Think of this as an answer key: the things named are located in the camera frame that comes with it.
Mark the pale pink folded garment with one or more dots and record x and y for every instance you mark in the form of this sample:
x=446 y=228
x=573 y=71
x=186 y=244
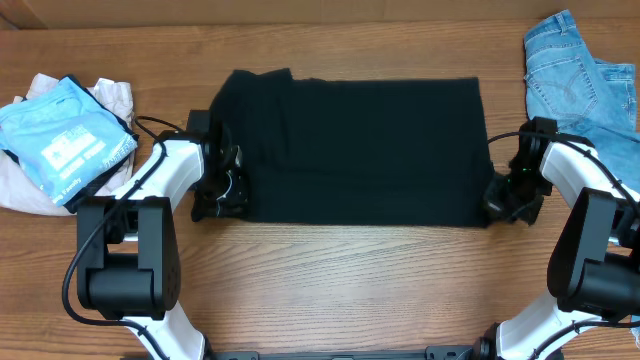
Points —
x=18 y=193

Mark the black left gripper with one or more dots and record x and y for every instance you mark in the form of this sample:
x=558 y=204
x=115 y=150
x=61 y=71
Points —
x=235 y=203

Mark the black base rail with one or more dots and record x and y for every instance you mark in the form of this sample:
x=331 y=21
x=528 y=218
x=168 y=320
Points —
x=464 y=352

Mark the light blue printed t-shirt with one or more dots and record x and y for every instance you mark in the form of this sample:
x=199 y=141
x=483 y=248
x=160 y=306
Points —
x=65 y=139

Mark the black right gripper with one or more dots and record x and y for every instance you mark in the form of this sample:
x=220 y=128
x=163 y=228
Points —
x=493 y=201

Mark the black t-shirt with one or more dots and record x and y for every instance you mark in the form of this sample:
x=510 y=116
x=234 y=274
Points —
x=384 y=152

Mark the blue denim jeans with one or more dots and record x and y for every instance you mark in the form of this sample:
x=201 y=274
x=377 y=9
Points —
x=585 y=95

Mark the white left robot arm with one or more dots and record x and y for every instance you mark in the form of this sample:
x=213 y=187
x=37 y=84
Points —
x=126 y=271

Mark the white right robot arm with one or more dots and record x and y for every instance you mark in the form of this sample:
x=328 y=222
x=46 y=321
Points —
x=593 y=272

